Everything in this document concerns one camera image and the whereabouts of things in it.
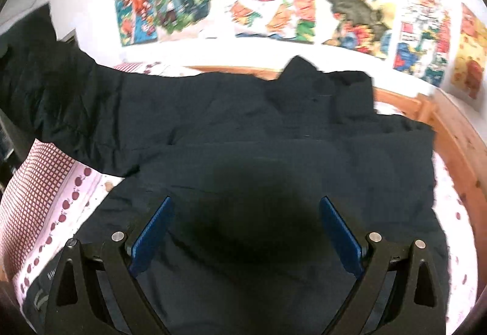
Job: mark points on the red checkered blanket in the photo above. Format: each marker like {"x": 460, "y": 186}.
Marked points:
{"x": 34, "y": 183}

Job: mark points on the dark grey striped cloth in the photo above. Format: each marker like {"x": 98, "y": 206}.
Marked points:
{"x": 34, "y": 300}

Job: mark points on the comic panel wall poster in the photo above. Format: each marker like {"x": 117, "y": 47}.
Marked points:
{"x": 418, "y": 30}

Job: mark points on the red and blue wall poster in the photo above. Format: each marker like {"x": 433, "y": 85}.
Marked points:
{"x": 133, "y": 4}

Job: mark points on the black jacket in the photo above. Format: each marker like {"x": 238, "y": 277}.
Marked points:
{"x": 247, "y": 129}

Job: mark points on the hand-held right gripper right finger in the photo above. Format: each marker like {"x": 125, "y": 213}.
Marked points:
{"x": 340, "y": 236}

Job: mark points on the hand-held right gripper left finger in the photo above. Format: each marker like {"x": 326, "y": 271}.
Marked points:
{"x": 152, "y": 232}

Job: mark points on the yellow and orange wall poster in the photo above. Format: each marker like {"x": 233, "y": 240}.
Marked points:
{"x": 470, "y": 57}

